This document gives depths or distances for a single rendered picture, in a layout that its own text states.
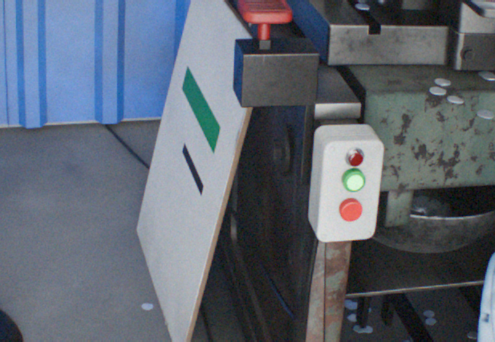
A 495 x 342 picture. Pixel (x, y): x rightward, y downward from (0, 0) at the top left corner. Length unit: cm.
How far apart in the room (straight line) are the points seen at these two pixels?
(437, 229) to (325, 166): 37
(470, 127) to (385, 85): 14
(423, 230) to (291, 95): 38
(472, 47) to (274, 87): 31
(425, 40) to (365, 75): 11
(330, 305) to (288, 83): 31
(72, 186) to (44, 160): 16
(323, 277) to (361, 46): 31
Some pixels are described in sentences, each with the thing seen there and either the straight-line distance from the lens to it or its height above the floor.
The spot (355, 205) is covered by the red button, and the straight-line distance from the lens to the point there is 126.
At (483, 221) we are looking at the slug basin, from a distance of 159.
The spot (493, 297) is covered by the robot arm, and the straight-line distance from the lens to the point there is 91.
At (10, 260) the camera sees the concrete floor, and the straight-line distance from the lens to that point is 219.
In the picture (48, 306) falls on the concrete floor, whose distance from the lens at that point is 204.
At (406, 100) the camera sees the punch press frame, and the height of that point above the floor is 63.
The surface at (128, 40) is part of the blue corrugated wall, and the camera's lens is 269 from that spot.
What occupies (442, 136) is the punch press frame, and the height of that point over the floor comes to 58.
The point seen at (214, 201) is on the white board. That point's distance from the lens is 174.
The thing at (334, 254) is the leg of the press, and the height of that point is 44.
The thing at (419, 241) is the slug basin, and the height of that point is 36.
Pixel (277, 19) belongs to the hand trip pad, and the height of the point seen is 75.
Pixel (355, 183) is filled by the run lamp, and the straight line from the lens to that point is 124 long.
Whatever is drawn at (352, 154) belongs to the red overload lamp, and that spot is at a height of 62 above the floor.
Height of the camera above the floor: 114
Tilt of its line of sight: 27 degrees down
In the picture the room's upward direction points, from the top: 3 degrees clockwise
